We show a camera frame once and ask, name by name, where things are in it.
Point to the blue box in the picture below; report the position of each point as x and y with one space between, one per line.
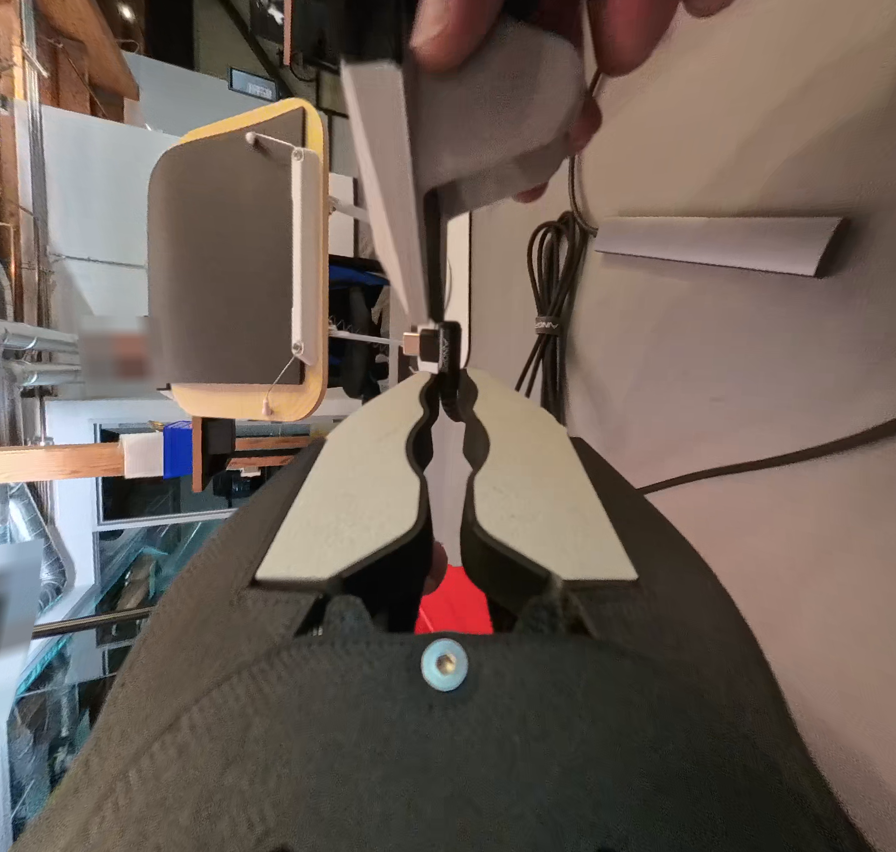
178 449

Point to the wooden beam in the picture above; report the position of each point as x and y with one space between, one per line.
56 460

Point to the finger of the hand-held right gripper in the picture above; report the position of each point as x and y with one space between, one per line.
392 180

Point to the grey usb hub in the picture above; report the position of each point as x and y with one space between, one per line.
714 243

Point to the red plastic bin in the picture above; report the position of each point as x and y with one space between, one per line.
455 607

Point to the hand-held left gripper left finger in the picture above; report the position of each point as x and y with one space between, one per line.
336 509

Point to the white box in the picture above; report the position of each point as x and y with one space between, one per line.
143 454

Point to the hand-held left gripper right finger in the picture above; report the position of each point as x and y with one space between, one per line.
553 509

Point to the dark board with wooden rim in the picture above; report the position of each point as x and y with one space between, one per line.
224 264

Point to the person's left hand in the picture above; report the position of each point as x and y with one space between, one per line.
438 565

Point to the silver ceiling duct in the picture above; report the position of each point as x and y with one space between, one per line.
31 551

